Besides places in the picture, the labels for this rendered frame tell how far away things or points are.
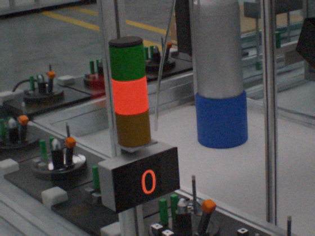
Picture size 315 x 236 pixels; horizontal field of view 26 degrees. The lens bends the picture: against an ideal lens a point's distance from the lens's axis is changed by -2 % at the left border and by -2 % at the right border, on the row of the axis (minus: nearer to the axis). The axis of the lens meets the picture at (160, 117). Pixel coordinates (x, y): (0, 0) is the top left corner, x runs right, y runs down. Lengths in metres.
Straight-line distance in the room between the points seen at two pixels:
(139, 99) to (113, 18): 0.12
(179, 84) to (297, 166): 0.70
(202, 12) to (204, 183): 0.49
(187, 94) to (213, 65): 0.52
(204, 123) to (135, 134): 1.06
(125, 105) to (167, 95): 1.45
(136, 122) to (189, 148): 1.09
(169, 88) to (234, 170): 0.62
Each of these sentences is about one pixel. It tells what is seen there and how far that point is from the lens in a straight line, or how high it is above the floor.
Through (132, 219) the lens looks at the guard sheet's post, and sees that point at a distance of 1.10.
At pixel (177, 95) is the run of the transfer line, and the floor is 0.90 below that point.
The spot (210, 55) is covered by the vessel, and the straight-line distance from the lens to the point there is 1.99.
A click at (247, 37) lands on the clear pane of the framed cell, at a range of 2.34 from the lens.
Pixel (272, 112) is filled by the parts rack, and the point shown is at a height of 1.19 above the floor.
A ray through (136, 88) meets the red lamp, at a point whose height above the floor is 1.35.
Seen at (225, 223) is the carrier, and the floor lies 0.97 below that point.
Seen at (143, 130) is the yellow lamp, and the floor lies 1.28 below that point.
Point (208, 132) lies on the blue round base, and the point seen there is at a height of 0.91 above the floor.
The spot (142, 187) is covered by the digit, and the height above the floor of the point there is 1.20.
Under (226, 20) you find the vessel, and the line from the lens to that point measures 1.97.
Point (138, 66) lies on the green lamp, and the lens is 0.98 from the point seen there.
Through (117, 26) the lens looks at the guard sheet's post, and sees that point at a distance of 1.01.
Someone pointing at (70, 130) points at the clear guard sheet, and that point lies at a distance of 1.00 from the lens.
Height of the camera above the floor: 1.62
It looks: 19 degrees down
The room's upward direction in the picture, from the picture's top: 4 degrees counter-clockwise
